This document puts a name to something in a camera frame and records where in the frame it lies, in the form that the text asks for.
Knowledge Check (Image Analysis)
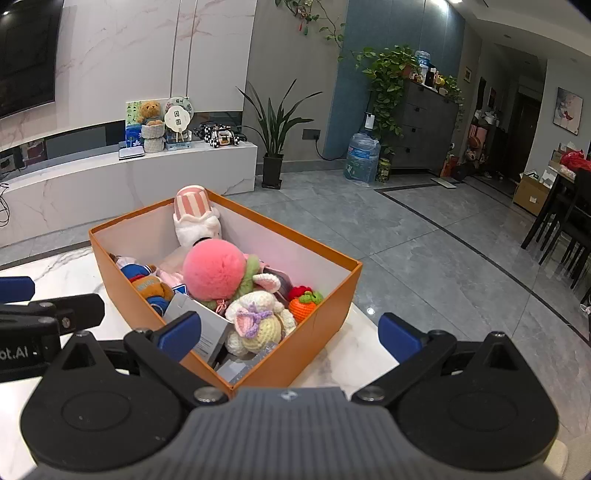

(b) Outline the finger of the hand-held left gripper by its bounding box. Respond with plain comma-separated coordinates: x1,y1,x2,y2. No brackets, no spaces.
0,277,35,304
0,294,105,333

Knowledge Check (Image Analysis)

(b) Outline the large blue water bottle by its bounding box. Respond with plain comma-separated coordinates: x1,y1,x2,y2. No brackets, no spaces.
344,113,382,185

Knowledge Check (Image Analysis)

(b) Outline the hanging vine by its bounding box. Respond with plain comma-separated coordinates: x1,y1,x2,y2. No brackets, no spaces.
277,0,347,61

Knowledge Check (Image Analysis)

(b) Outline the green painting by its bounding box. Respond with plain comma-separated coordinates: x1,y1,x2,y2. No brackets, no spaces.
124,99,151,148

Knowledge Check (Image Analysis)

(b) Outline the framed wall art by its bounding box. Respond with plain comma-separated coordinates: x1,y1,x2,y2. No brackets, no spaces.
554,88,583,136

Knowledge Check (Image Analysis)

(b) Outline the pink fluffy peach plush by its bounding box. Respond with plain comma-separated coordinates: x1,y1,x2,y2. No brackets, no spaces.
183,239,264,311

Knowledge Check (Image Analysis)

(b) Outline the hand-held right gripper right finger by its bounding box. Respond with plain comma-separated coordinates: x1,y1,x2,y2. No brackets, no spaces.
353,313,539,407

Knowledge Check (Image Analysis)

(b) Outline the brown teddy bear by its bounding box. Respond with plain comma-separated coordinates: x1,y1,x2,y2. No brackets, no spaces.
136,100,163,126

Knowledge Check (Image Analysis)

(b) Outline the pastel crochet lamb doll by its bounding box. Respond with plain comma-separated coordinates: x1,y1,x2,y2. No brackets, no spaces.
225,273,297,357

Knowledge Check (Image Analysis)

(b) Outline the black white checkered toy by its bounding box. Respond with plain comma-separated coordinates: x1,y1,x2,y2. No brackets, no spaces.
194,122,247,148

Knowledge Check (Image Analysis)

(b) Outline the red plastic bag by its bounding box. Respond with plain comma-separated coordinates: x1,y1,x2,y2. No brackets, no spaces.
560,151,591,172

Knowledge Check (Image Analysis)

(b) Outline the leafy pothos plant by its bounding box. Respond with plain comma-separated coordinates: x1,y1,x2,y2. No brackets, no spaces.
355,45,465,153

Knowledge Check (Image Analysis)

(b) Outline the orange cardboard box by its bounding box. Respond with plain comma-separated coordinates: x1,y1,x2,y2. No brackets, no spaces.
89,188,363,400

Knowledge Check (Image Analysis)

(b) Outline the grey drawer cabinet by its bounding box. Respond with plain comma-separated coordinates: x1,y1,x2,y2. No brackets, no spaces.
392,82,460,169

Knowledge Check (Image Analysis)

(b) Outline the brown bear keychain plush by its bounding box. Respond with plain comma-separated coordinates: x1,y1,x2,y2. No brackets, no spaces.
113,253,175,317

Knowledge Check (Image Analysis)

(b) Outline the white fluffy plush toy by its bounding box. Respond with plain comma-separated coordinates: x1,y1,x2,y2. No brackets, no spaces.
173,186,222,247

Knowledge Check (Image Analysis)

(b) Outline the orange crochet persimmon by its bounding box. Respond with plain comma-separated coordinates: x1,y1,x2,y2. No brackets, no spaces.
290,292,324,324

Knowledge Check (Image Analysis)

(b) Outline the dark dining chair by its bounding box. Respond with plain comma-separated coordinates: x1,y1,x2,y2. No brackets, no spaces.
522,182,585,271

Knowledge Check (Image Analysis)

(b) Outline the potted plant black pot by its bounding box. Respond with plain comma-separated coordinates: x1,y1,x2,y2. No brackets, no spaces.
235,78,324,190

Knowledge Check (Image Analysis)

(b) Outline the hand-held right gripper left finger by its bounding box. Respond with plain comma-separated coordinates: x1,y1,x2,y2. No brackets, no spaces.
44,311,227,406

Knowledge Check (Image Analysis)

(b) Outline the dark dining table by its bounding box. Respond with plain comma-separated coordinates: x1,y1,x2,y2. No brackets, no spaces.
549,164,591,222

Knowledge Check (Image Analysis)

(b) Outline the black television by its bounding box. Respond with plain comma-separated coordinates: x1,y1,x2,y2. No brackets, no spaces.
0,0,64,120

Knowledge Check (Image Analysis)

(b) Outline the white round fan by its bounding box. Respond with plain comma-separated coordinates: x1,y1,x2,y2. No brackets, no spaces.
164,96,192,144

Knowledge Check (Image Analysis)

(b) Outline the white marble media console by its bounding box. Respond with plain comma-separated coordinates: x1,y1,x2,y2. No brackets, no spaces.
0,138,258,266

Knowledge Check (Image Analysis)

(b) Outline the grey package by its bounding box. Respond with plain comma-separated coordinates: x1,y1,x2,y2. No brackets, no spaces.
164,293,232,365

